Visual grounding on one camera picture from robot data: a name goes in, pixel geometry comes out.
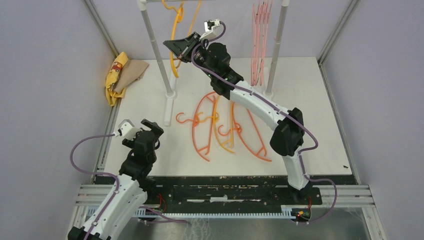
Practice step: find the yellow printed cloth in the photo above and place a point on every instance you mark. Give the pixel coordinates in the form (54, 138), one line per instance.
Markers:
(112, 79)

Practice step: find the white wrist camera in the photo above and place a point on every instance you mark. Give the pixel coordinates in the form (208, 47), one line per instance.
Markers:
(126, 129)
(210, 29)

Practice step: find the orange plastic hanger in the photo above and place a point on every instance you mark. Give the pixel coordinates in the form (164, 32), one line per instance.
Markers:
(244, 129)
(200, 125)

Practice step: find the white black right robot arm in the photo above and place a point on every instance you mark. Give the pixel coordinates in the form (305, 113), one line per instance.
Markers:
(287, 124)

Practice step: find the orange plastic hanger right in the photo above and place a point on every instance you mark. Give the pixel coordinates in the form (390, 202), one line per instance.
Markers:
(244, 129)

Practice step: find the white rack foot left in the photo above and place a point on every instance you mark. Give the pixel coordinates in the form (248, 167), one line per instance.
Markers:
(167, 120)

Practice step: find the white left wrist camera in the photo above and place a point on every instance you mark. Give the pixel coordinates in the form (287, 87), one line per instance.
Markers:
(126, 129)

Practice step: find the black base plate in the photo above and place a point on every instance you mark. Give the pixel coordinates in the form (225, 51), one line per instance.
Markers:
(237, 194)

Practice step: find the grey rack pole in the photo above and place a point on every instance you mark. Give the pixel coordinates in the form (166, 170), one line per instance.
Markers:
(142, 5)
(278, 36)

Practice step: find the orange plastic hanger left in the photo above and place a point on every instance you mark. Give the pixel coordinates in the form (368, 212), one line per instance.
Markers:
(200, 125)

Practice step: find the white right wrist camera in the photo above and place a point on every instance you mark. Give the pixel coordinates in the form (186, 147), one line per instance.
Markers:
(210, 29)

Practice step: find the grey rack pole right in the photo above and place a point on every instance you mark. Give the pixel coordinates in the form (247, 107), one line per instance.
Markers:
(278, 36)

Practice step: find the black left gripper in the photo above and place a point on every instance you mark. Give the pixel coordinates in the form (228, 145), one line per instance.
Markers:
(153, 126)

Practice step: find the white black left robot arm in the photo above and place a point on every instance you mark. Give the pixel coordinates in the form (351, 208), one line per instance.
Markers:
(131, 184)

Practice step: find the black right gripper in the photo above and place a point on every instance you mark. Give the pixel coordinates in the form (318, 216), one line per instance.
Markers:
(182, 48)

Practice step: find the beige cloth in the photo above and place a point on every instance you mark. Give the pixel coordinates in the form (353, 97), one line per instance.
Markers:
(132, 71)

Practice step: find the white slotted cable duct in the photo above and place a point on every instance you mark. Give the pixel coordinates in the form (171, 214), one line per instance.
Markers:
(285, 213)

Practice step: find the grey rack pole left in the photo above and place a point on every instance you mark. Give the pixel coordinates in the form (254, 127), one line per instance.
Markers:
(142, 5)

